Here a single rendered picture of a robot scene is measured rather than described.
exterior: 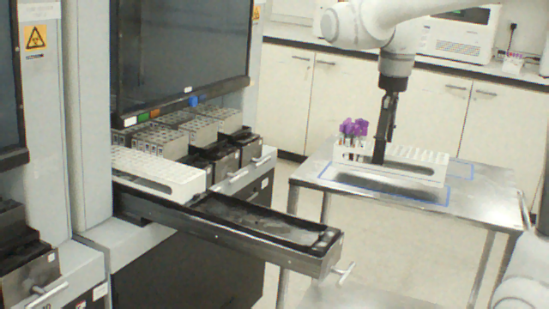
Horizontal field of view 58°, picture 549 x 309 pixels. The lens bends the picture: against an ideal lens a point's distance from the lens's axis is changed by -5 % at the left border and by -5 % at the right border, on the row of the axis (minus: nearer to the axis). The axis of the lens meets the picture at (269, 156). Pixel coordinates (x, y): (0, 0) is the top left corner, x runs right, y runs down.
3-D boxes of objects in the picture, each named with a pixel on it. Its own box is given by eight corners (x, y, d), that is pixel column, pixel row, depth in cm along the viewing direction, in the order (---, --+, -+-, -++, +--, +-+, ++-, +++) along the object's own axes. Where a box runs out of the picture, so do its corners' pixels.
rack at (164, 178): (87, 177, 130) (87, 154, 128) (115, 165, 138) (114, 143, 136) (182, 209, 118) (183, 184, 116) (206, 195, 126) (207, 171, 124)
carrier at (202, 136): (211, 138, 160) (212, 120, 158) (217, 140, 159) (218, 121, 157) (190, 148, 150) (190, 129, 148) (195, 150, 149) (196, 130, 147)
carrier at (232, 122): (237, 127, 173) (238, 110, 170) (242, 129, 172) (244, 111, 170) (218, 136, 163) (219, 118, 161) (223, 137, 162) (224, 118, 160)
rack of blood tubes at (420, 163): (330, 166, 138) (333, 144, 136) (340, 155, 147) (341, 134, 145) (443, 188, 128) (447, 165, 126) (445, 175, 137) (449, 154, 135)
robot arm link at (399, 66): (417, 52, 130) (413, 75, 132) (383, 47, 133) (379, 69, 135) (413, 57, 122) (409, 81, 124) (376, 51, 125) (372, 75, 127)
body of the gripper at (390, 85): (407, 79, 124) (401, 116, 128) (410, 74, 132) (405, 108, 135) (377, 74, 127) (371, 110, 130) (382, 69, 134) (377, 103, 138)
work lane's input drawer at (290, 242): (74, 199, 132) (72, 167, 129) (111, 183, 144) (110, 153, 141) (337, 296, 103) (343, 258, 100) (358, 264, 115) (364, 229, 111)
